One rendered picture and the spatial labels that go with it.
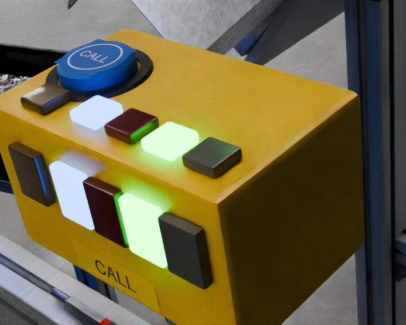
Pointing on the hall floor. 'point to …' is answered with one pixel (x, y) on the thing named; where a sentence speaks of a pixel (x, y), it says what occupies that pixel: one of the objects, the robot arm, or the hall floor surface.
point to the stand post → (386, 149)
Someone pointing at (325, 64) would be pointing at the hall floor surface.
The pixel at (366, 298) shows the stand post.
